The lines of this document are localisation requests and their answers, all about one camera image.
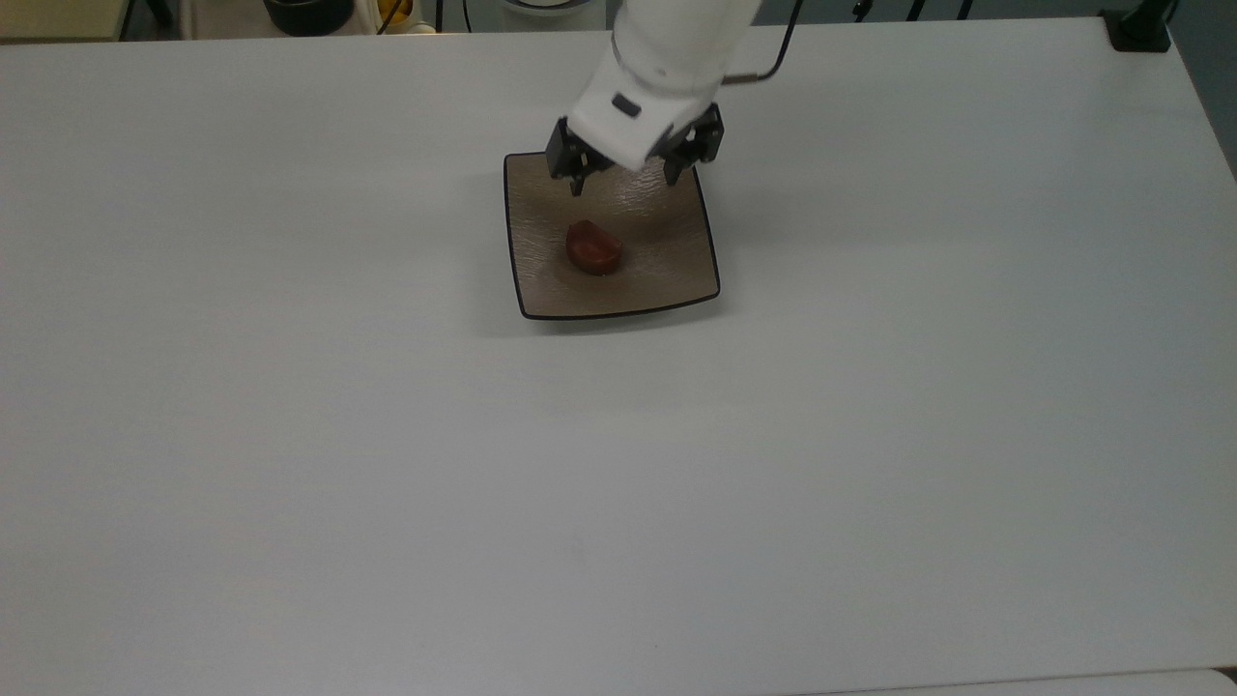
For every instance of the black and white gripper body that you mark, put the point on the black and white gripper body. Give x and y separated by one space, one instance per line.
628 121

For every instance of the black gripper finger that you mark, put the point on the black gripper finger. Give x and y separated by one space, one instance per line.
672 174
578 184

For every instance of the small round red-brown food item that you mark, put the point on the small round red-brown food item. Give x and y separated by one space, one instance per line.
593 247

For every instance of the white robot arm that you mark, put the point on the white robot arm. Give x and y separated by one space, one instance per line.
676 34

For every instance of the square brown ceramic plate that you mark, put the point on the square brown ceramic plate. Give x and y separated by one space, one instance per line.
618 280

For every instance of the black round container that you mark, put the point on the black round container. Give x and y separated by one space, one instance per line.
307 14

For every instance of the yellow object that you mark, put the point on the yellow object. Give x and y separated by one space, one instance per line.
394 12

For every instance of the black stand legs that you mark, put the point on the black stand legs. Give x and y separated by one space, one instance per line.
913 8

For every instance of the beige furniture panel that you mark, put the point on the beige furniture panel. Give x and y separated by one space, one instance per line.
58 17

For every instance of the black clamp mount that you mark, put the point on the black clamp mount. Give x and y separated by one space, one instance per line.
1138 29

